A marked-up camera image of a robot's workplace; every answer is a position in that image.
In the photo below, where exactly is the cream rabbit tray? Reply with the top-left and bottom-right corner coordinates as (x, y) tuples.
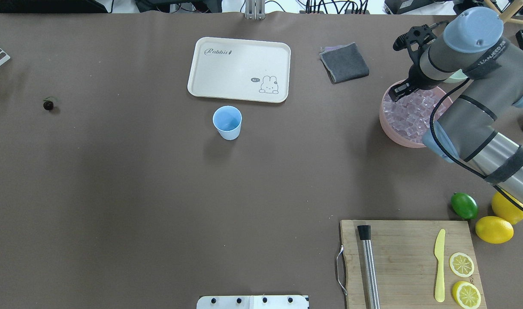
(187, 37), (291, 103)

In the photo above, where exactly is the lemon half lower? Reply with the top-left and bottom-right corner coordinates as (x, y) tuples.
(452, 281), (482, 309)

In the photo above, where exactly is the grey folded cloth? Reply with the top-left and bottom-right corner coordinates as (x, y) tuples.
(319, 42), (369, 84)

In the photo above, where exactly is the mint green bowl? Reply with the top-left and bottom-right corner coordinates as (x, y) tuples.
(444, 69), (468, 84)

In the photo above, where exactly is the wooden mug tree stand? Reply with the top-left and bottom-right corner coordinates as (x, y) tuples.
(484, 0), (523, 25)

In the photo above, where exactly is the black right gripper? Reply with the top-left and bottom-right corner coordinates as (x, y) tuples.
(390, 20), (449, 102)

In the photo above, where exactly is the lemon half upper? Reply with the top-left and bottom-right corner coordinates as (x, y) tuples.
(448, 252), (475, 278)

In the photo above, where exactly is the aluminium frame post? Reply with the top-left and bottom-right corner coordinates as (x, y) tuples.
(244, 0), (266, 20)

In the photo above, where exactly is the green lime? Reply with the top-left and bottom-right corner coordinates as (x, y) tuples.
(451, 192), (479, 220)

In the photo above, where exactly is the yellow plastic knife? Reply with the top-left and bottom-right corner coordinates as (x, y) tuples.
(434, 229), (446, 303)

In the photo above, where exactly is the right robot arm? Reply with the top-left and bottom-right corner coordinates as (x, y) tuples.
(388, 6), (523, 212)

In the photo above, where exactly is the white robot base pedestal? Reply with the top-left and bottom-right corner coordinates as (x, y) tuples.
(196, 295), (310, 309)

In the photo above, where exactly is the wooden cutting board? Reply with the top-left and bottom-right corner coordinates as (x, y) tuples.
(340, 220), (483, 309)

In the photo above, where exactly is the blue plastic cup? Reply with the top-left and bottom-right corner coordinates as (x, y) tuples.
(212, 106), (242, 140)

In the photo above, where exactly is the lemon half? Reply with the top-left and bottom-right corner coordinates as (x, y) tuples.
(452, 281), (482, 309)
(448, 252), (475, 278)

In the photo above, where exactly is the steel muddler black tip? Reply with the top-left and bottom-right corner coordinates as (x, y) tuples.
(357, 224), (381, 309)

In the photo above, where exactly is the whole lemon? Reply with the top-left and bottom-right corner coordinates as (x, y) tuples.
(491, 192), (523, 225)
(475, 216), (514, 244)

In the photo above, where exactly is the clear ice cubes pile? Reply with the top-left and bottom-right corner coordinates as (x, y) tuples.
(383, 86), (447, 143)

